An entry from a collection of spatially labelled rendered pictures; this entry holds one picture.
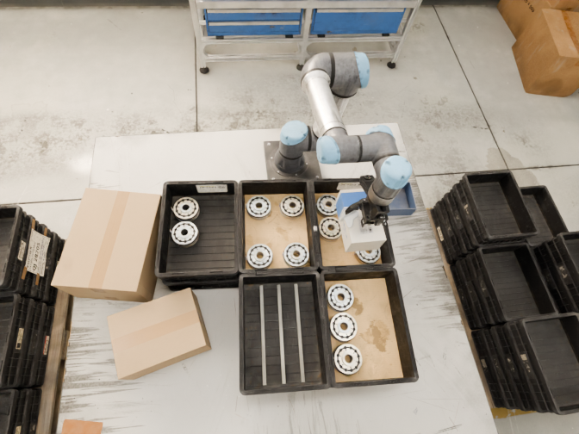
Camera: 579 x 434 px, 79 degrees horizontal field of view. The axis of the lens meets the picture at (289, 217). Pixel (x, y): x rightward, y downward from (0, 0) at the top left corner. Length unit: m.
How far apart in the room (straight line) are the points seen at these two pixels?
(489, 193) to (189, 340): 1.83
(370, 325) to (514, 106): 2.77
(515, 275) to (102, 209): 2.12
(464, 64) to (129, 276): 3.39
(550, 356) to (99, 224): 2.11
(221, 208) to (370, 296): 0.71
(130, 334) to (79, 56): 2.70
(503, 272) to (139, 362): 1.89
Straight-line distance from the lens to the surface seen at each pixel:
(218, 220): 1.50
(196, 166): 1.80
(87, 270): 1.47
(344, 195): 1.23
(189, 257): 1.45
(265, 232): 1.47
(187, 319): 1.36
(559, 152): 3.67
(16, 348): 2.09
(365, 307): 1.43
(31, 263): 2.16
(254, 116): 2.90
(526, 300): 2.34
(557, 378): 2.19
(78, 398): 1.62
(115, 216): 1.52
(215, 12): 2.94
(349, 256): 1.47
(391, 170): 0.92
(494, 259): 2.32
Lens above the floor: 2.18
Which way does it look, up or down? 64 degrees down
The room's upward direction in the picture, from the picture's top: 11 degrees clockwise
